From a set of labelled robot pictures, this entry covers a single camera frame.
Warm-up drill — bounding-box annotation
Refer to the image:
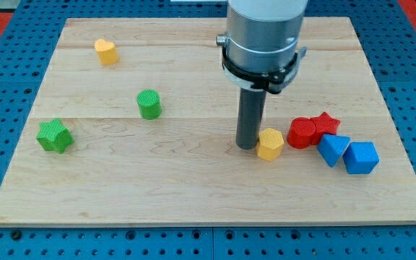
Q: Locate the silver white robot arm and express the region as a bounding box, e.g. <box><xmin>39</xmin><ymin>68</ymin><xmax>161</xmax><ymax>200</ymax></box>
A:
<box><xmin>216</xmin><ymin>0</ymin><xmax>308</xmax><ymax>73</ymax></box>

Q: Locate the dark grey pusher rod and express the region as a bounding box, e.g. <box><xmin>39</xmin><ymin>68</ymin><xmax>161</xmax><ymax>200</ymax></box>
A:
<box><xmin>235</xmin><ymin>89</ymin><xmax>267</xmax><ymax>150</ymax></box>

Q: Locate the yellow hexagon block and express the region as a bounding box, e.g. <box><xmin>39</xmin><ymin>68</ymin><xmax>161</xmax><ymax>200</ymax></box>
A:
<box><xmin>256</xmin><ymin>128</ymin><xmax>285</xmax><ymax>161</ymax></box>

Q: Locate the green cylinder block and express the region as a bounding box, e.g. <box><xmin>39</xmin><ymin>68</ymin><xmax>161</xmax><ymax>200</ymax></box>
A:
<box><xmin>136</xmin><ymin>89</ymin><xmax>162</xmax><ymax>120</ymax></box>

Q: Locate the wooden board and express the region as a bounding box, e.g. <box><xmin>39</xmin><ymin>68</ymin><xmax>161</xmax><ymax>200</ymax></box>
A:
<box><xmin>0</xmin><ymin>17</ymin><xmax>416</xmax><ymax>228</ymax></box>

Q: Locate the red cylinder block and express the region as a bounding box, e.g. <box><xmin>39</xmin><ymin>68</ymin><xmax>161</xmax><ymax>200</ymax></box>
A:
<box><xmin>287</xmin><ymin>117</ymin><xmax>316</xmax><ymax>149</ymax></box>

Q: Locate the red star block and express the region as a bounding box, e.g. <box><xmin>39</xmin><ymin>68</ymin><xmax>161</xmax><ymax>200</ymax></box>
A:
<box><xmin>310</xmin><ymin>112</ymin><xmax>341</xmax><ymax>145</ymax></box>

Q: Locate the blue triangle block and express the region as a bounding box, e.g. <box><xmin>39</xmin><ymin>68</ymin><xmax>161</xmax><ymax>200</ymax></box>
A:
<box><xmin>317</xmin><ymin>134</ymin><xmax>350</xmax><ymax>168</ymax></box>

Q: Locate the yellow heart block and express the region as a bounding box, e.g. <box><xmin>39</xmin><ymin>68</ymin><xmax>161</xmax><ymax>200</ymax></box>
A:
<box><xmin>94</xmin><ymin>38</ymin><xmax>119</xmax><ymax>66</ymax></box>

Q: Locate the green star block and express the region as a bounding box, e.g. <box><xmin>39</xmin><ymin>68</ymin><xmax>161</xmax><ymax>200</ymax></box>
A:
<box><xmin>36</xmin><ymin>118</ymin><xmax>74</xmax><ymax>154</ymax></box>

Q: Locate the blue cube block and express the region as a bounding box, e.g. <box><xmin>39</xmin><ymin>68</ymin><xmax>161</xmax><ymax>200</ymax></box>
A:
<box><xmin>343</xmin><ymin>142</ymin><xmax>379</xmax><ymax>175</ymax></box>

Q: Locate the black clamp ring bracket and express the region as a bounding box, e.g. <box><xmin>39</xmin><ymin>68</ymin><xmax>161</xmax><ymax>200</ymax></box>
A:
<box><xmin>222</xmin><ymin>47</ymin><xmax>307</xmax><ymax>95</ymax></box>

